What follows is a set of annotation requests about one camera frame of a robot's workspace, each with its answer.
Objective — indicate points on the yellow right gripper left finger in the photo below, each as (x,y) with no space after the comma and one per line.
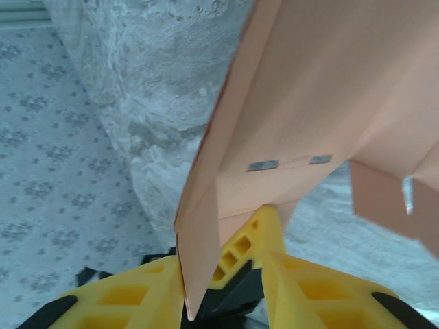
(137,301)

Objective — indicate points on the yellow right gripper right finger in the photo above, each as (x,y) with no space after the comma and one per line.
(308,298)

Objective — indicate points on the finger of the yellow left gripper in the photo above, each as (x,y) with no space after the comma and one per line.
(264,233)

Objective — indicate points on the aluminium frame post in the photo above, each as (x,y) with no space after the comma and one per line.
(20,15)

